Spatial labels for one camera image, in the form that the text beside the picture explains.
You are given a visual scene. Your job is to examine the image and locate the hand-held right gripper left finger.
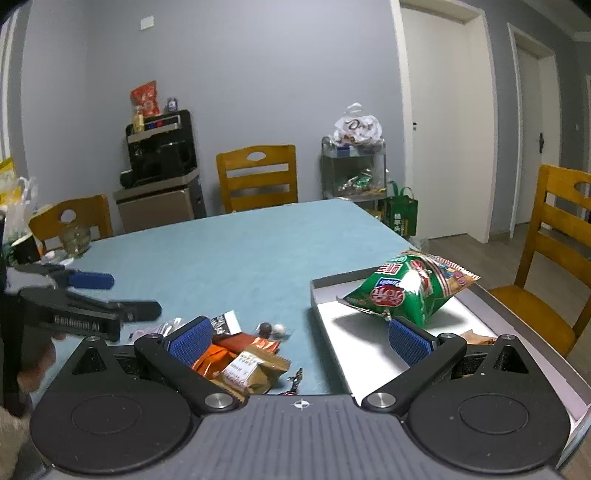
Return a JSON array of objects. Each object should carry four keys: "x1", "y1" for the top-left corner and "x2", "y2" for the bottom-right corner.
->
[{"x1": 69, "y1": 316, "x2": 241, "y2": 414}]

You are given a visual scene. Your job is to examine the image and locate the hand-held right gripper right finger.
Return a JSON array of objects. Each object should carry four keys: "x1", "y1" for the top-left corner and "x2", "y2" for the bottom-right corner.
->
[{"x1": 361, "y1": 318, "x2": 532, "y2": 412}]

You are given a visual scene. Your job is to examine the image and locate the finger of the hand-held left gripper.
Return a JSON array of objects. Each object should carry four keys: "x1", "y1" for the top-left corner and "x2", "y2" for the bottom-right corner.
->
[
  {"x1": 69, "y1": 298, "x2": 163, "y2": 323},
  {"x1": 48, "y1": 269, "x2": 115, "y2": 291}
]

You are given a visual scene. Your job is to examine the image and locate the green chip bag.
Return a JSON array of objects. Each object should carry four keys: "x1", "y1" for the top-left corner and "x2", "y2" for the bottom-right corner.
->
[{"x1": 335, "y1": 249, "x2": 481, "y2": 326}]

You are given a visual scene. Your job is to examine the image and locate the small silver box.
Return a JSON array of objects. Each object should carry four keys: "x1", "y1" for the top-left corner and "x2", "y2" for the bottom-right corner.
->
[{"x1": 309, "y1": 258, "x2": 591, "y2": 455}]

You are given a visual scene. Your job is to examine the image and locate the person's left forearm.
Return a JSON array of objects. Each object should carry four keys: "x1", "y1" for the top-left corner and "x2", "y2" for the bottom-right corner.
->
[{"x1": 0, "y1": 405, "x2": 34, "y2": 464}]

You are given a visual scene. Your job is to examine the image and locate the person's left hand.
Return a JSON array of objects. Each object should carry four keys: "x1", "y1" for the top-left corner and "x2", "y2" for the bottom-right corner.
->
[{"x1": 18, "y1": 329, "x2": 68, "y2": 393}]

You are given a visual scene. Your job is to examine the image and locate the clear plastic wrapper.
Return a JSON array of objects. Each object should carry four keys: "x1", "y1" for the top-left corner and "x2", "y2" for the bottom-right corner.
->
[{"x1": 129, "y1": 318, "x2": 184, "y2": 340}]

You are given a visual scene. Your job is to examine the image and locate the large orange snack packet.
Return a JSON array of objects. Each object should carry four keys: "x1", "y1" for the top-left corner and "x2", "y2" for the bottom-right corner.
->
[{"x1": 191, "y1": 344, "x2": 239, "y2": 380}]

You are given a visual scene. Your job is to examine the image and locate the black and white snack packet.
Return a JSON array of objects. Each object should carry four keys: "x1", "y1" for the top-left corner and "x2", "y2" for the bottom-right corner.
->
[{"x1": 210, "y1": 312, "x2": 243, "y2": 337}]

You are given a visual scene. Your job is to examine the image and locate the clear glass jar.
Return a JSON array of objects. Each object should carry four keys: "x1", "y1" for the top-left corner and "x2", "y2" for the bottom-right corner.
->
[{"x1": 59, "y1": 224, "x2": 92, "y2": 257}]

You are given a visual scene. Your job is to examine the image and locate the red-brown snack bar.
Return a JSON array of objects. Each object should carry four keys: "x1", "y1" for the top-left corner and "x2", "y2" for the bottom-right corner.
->
[{"x1": 212, "y1": 333, "x2": 259, "y2": 354}]

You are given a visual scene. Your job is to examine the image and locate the wooden chair round cutout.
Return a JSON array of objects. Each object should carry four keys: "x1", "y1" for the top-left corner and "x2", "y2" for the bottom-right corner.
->
[{"x1": 28, "y1": 195, "x2": 114, "y2": 253}]

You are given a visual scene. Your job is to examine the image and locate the beige and brown snack packet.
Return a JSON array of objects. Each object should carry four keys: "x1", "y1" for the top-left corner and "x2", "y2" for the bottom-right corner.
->
[{"x1": 216, "y1": 351, "x2": 291, "y2": 396}]

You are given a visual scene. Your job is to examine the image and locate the black cup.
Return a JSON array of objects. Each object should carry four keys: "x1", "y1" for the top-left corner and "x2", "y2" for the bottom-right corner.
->
[{"x1": 11, "y1": 233, "x2": 40, "y2": 265}]

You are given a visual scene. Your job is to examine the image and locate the small orange snack packet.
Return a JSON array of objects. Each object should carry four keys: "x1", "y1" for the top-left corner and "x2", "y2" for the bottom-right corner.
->
[{"x1": 249, "y1": 337, "x2": 280, "y2": 356}]

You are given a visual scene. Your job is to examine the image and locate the teal tablecloth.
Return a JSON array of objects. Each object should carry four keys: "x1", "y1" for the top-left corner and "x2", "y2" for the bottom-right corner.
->
[{"x1": 0, "y1": 198, "x2": 416, "y2": 398}]

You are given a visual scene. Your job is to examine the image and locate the beige dispenser cabinet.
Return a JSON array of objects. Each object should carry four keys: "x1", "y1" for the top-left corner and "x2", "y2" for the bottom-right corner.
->
[{"x1": 113, "y1": 178, "x2": 208, "y2": 234}]

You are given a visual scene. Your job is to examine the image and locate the crumpled white plastic bag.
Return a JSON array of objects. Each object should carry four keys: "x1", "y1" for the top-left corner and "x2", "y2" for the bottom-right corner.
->
[{"x1": 2, "y1": 175, "x2": 40, "y2": 232}]

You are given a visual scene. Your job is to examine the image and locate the dark twisted candy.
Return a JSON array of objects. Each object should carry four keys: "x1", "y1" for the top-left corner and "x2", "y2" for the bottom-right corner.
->
[{"x1": 279, "y1": 368, "x2": 304, "y2": 397}]

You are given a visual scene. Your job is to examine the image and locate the green tote bag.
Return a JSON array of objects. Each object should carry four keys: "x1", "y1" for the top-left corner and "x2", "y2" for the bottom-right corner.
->
[{"x1": 385, "y1": 181, "x2": 419, "y2": 239}]

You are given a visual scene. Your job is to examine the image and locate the yellow bag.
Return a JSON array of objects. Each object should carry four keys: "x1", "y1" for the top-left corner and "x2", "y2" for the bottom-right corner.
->
[{"x1": 0, "y1": 157, "x2": 15, "y2": 205}]

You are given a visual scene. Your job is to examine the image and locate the black water dispenser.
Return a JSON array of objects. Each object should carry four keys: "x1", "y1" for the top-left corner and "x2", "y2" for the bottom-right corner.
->
[{"x1": 120, "y1": 109, "x2": 200, "y2": 188}]

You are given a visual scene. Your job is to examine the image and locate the wooden chair slatted back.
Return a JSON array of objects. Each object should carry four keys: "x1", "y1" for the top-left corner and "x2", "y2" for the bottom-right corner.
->
[{"x1": 488, "y1": 164, "x2": 591, "y2": 359}]

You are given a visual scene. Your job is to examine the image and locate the snack packets on rack shelf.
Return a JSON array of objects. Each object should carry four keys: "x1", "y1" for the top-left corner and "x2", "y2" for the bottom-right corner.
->
[{"x1": 338, "y1": 172, "x2": 387, "y2": 193}]

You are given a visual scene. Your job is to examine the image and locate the wooden chair oval cutout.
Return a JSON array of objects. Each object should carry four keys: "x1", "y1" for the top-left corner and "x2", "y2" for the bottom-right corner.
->
[{"x1": 216, "y1": 144, "x2": 298, "y2": 214}]

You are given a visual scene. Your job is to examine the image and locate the red snack bag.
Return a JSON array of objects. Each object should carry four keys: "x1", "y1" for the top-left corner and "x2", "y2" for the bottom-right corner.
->
[{"x1": 130, "y1": 81, "x2": 161, "y2": 117}]

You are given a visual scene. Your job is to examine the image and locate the metal trolley rack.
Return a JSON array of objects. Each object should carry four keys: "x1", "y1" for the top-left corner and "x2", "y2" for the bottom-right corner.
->
[{"x1": 321, "y1": 136, "x2": 388, "y2": 211}]

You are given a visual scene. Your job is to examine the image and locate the clear plastic shopping bag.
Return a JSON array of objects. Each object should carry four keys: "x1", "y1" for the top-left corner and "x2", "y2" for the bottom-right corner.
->
[{"x1": 333, "y1": 102, "x2": 384, "y2": 147}]

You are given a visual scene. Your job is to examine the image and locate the wide white door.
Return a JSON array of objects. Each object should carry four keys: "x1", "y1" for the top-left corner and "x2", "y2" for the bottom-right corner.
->
[{"x1": 400, "y1": 6, "x2": 486, "y2": 241}]

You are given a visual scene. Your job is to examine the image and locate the narrow white door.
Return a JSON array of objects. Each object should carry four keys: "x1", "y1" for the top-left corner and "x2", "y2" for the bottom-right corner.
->
[{"x1": 514, "y1": 39, "x2": 562, "y2": 228}]

